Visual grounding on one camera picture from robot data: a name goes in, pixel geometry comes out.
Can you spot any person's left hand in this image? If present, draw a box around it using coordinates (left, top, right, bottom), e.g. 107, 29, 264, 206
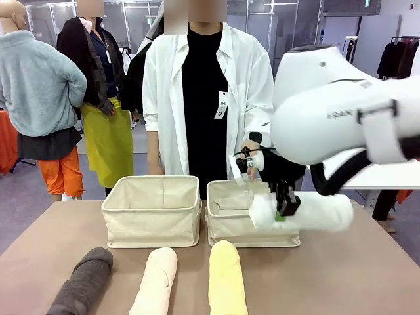
241, 139, 263, 184

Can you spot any peach towel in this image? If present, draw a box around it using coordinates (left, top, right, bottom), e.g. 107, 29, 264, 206
128, 246, 179, 315

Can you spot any orange cloth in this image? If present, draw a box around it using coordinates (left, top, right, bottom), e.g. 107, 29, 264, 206
0, 110, 19, 177

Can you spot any mannequin in black jacket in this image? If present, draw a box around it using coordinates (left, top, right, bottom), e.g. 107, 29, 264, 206
126, 0, 165, 114

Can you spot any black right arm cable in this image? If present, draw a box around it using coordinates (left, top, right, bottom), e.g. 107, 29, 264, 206
310, 136, 420, 197

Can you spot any person's right hand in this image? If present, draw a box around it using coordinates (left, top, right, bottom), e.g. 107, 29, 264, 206
148, 159, 165, 177

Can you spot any white towel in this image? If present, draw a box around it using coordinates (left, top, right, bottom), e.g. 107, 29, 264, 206
248, 192, 354, 232

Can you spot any mannequin with yellow apron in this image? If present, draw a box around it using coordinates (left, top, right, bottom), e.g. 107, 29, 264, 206
56, 0, 135, 198

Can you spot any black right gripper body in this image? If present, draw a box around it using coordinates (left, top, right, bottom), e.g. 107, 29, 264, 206
261, 151, 306, 194

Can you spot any rack with dark clothes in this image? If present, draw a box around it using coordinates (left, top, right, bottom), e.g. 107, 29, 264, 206
376, 35, 420, 80

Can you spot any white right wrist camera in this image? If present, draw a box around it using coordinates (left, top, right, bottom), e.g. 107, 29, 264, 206
232, 151, 266, 184

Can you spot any white table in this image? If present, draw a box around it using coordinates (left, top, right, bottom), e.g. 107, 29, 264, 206
306, 163, 420, 211

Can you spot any white name tag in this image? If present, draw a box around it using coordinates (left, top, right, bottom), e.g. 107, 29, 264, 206
214, 91, 230, 120

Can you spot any mannequin in blue fleece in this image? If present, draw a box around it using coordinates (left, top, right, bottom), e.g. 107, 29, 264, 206
0, 0, 88, 201

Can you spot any black camera stand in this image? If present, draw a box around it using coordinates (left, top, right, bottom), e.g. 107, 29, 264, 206
344, 35, 358, 64

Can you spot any dark grey towel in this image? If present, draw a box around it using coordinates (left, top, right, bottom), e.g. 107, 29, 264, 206
45, 247, 114, 315

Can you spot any person's right forearm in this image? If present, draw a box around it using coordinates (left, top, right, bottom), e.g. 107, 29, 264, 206
146, 129, 165, 161

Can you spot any yellow rolled towel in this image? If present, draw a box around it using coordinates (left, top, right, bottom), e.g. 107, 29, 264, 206
208, 239, 249, 315

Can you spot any person in white shirt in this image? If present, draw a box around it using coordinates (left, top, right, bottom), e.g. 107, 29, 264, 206
142, 0, 275, 200

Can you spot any beige fabric basket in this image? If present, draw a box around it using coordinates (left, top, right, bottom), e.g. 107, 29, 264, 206
101, 175, 201, 249
205, 178, 301, 247

